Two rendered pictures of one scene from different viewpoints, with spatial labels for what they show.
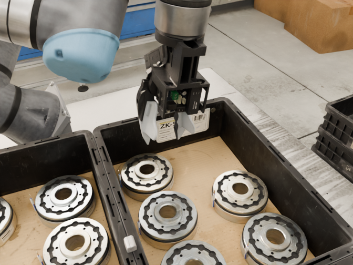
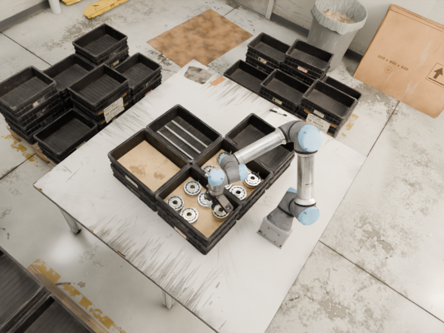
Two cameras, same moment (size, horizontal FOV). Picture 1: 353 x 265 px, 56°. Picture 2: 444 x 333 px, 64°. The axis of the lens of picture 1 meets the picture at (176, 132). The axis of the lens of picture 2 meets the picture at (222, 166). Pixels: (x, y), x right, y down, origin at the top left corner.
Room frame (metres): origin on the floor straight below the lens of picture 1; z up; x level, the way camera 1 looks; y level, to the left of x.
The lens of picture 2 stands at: (1.21, -0.54, 2.66)
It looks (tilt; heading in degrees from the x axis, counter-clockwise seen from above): 55 degrees down; 144
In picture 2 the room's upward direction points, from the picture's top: 11 degrees clockwise
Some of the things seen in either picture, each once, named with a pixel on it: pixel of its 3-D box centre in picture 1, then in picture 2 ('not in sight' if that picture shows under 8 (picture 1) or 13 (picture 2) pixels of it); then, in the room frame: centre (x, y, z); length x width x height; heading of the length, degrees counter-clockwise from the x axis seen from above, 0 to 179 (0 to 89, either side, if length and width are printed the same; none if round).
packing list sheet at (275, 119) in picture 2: not in sight; (287, 124); (-0.05, 0.90, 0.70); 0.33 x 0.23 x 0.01; 27
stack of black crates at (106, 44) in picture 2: not in sight; (104, 59); (-1.63, -0.06, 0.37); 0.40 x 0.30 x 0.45; 117
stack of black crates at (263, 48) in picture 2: not in sight; (267, 60); (-1.13, 1.49, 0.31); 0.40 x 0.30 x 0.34; 27
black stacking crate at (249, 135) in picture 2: not in sight; (260, 146); (0.15, 0.51, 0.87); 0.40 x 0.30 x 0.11; 22
